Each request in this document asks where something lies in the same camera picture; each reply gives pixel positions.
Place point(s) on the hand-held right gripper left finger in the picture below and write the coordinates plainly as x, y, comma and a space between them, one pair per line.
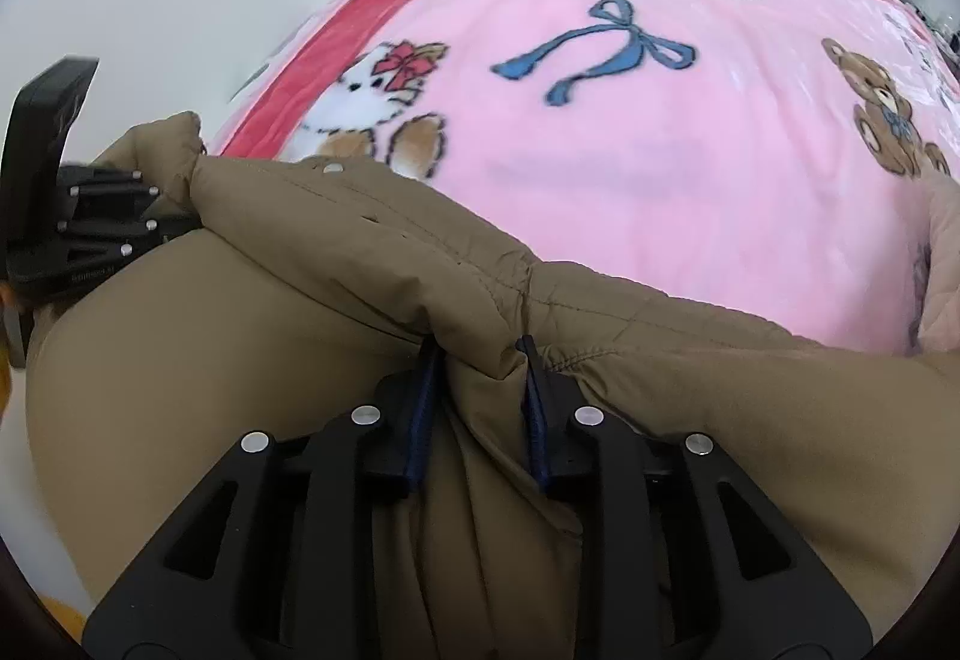
422, 412

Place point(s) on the brown padded coat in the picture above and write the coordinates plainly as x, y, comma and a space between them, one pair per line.
225, 330

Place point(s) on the pink printed blanket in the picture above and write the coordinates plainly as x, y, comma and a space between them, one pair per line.
637, 180

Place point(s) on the yellow cloth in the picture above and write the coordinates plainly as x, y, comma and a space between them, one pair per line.
64, 619

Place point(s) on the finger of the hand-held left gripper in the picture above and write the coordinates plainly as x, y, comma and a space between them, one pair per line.
105, 189
112, 238

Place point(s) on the white bed sheet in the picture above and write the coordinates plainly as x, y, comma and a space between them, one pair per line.
270, 60

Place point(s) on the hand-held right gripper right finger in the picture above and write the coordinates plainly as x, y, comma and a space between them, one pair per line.
534, 420

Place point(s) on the pale pink quilted cloth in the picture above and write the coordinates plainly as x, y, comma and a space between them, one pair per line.
937, 255

